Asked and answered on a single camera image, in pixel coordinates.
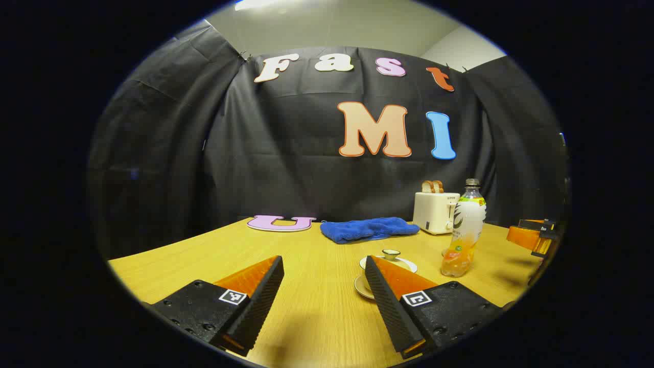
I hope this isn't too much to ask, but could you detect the purple foam cutout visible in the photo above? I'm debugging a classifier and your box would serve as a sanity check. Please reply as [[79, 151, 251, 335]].
[[247, 215, 317, 233]]

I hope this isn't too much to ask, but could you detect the black backdrop cloth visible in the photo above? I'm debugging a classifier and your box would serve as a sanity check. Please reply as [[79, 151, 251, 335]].
[[87, 23, 570, 261]]

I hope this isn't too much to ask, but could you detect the white toaster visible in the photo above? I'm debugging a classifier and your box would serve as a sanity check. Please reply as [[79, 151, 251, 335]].
[[413, 192, 460, 236]]

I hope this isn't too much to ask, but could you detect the blue towel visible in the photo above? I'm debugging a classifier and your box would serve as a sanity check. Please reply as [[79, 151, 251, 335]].
[[320, 217, 421, 244]]

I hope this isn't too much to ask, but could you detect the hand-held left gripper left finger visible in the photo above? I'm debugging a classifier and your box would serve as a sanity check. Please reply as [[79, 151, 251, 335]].
[[142, 255, 285, 357]]

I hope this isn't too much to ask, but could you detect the orange drink water bottle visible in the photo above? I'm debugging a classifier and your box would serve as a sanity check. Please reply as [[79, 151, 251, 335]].
[[441, 178, 487, 278]]

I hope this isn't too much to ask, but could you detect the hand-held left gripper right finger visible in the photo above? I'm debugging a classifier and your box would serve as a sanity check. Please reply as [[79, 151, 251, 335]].
[[364, 255, 504, 360]]

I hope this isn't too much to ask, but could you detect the white saucer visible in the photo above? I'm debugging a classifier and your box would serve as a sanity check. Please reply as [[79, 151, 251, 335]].
[[354, 275, 379, 300]]

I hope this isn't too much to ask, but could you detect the white teacup lid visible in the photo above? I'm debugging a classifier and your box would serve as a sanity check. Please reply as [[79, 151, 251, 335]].
[[359, 249, 418, 274]]

